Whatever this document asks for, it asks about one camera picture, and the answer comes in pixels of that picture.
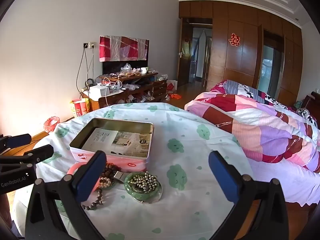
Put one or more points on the white paper bag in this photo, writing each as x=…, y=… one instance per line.
x=172, y=86

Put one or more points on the white box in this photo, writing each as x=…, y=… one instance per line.
x=98, y=91

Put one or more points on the wall socket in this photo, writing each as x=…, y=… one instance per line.
x=88, y=45

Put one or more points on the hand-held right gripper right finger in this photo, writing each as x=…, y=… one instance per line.
x=223, y=177

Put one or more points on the bin with red bag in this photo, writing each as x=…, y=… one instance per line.
x=51, y=123

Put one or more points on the patchwork cloth cover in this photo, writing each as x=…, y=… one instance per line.
x=117, y=48

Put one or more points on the black television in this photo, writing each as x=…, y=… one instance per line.
x=112, y=66

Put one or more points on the wooden tv cabinet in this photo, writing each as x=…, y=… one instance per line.
x=140, y=90

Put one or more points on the pink patchwork quilt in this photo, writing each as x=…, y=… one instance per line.
x=262, y=130

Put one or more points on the pink bangle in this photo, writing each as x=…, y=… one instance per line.
x=72, y=168

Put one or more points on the black white print blanket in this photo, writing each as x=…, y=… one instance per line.
x=262, y=97

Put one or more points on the white bed sheet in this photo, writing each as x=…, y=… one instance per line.
x=275, y=180

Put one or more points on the orange cloth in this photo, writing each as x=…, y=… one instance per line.
x=176, y=96

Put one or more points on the cloud print sheet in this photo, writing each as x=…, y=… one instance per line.
x=185, y=135

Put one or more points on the red and yellow box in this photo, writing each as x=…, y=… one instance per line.
x=80, y=107

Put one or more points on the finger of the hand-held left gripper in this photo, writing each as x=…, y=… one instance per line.
x=37, y=155
x=18, y=139

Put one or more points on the clear plastic bag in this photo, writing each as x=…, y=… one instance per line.
x=126, y=67

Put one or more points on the wooden wardrobe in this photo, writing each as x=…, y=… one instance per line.
x=237, y=65

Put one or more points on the dark bead strand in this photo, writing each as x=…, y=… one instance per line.
x=96, y=200

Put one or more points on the red paper wall decoration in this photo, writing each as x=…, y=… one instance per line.
x=235, y=39

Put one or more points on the printed paper booklet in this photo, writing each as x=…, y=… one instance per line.
x=117, y=140

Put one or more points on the wooden headboard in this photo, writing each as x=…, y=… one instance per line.
x=315, y=102

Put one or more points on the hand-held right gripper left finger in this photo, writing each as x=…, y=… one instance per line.
x=91, y=172

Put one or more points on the metal tray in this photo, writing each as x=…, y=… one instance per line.
x=120, y=165

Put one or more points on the wooden door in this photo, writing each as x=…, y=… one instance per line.
x=183, y=55

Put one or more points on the white mug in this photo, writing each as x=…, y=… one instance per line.
x=143, y=70

